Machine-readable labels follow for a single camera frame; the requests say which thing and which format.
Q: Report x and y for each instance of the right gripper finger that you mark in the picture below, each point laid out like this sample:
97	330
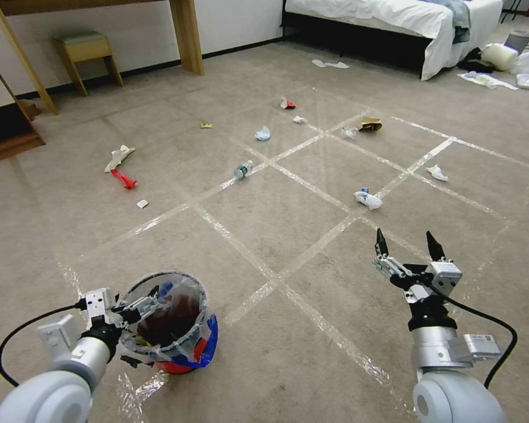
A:
435	249
385	262

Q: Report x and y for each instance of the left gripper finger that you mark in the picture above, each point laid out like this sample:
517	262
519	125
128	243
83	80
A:
142	307
130	361

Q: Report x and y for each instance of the red trash bin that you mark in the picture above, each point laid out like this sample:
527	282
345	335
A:
176	368

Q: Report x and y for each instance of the clear blue-printed bin liner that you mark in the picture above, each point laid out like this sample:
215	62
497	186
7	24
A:
211	335

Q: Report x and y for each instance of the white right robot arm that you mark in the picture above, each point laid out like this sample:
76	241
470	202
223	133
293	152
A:
449	396

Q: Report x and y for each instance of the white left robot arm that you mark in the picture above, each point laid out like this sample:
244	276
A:
57	396

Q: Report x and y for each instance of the grey waste bin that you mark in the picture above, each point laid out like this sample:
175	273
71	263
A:
519	39

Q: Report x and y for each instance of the crumpled white blue bag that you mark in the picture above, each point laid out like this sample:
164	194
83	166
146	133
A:
368	199

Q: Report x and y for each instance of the small white paper scrap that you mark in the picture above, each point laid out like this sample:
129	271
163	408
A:
142	203

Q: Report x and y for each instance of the red plastic wrapper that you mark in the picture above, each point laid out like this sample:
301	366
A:
124	178

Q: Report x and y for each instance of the crumpled clear plastic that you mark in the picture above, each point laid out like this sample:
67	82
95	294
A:
348	132

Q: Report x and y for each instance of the crumpled tan white paper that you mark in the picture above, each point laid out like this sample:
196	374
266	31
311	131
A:
120	157

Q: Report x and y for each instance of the small crumpled white paper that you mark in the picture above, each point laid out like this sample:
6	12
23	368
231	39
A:
299	119

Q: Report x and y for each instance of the clear plastic bottle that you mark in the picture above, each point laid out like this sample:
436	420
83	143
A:
243	170

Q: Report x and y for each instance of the crumpled blue white tissue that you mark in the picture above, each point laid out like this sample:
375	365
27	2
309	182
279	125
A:
262	133

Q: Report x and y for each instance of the red white wrapper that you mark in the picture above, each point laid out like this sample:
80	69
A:
287	103

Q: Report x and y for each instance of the black cloth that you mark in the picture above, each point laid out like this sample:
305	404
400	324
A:
476	66

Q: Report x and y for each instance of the small yellow wrapper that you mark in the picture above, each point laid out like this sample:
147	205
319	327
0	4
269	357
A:
206	125

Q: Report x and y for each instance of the white translucent bundle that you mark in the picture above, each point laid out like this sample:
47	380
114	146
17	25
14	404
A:
500	56

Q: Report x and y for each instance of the brown cardboard piece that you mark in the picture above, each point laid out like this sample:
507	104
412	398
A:
28	109

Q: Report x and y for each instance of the blue cloth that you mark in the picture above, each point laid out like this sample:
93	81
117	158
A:
460	20

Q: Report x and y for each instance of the wooden nightstand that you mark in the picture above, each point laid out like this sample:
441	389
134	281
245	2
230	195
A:
4	119

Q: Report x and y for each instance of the white bedding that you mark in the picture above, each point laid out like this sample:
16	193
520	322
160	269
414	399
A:
401	17

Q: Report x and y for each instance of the black chair legs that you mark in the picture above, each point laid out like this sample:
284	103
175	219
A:
509	13

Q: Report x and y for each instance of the wooden stool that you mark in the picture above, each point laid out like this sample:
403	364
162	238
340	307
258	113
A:
88	50

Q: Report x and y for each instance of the wooden desk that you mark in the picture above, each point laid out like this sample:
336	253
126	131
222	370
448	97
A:
187	35

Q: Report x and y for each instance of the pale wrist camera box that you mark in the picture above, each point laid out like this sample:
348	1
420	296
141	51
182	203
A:
444	275
98	302

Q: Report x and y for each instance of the black bed frame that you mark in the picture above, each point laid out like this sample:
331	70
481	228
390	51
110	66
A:
357	37

